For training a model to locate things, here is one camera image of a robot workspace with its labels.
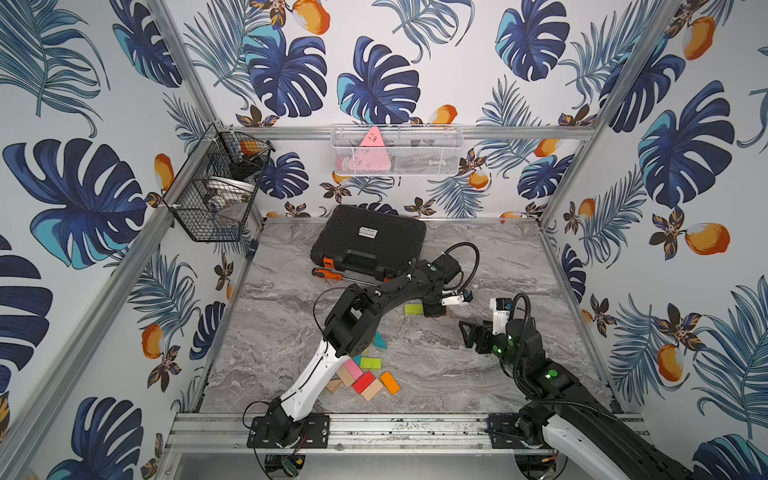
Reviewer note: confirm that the orange handled screwdriver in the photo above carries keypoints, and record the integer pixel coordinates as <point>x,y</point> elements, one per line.
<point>331,275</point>

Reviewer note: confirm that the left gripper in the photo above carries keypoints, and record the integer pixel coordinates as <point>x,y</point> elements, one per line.
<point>434,306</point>

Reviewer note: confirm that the white mesh wall basket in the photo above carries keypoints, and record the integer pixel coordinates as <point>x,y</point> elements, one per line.
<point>415,150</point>

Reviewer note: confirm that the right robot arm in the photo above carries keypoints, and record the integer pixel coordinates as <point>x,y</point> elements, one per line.
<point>560,412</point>

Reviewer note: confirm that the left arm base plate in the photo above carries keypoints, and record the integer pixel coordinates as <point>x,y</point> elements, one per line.
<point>275,431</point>

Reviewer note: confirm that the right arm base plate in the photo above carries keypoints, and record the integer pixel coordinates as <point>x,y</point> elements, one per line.
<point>514,431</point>

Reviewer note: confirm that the pink block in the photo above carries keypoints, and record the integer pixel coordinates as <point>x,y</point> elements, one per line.
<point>353,369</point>

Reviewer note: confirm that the natural wood rectangular block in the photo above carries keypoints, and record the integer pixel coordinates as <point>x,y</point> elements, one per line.
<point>373,389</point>

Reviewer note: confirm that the green block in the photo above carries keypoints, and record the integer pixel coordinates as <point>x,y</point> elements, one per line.
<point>370,363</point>
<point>413,309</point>

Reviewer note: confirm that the aluminium front rail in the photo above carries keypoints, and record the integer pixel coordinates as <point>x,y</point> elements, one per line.
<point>354,434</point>

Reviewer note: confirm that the red block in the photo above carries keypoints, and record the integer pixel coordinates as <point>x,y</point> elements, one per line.
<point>363,382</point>

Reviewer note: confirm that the black wire basket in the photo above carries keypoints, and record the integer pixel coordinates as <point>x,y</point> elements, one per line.
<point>219,184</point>

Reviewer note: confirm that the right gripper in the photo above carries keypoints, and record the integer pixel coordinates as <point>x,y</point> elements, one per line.
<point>484,332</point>

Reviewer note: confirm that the teal triangle block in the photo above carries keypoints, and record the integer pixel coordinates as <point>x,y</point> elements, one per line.
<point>379,342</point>

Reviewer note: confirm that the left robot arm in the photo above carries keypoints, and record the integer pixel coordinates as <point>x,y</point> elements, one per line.
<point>349,329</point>

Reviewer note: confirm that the natural wood triangle block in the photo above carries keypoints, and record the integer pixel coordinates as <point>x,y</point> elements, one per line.
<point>334,385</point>

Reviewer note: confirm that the orange rectangular block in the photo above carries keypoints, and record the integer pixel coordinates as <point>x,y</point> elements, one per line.
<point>389,382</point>

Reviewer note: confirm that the pink triangle card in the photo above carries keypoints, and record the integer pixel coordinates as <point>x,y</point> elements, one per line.
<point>371,155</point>

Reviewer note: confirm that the black plastic tool case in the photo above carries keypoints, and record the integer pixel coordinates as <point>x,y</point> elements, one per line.
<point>368,242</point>

